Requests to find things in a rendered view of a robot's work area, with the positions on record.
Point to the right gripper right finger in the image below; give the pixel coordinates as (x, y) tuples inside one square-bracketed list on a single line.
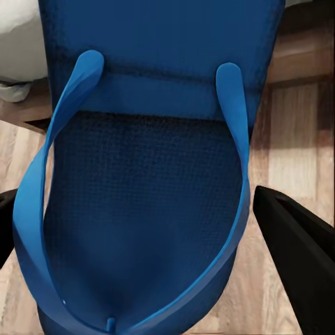
[(302, 246)]

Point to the bed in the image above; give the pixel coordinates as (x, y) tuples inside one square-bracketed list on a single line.
[(304, 53)]

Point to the sandal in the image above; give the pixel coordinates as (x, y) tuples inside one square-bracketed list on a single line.
[(153, 108)]

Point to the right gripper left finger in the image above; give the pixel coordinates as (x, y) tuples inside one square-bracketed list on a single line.
[(6, 219)]

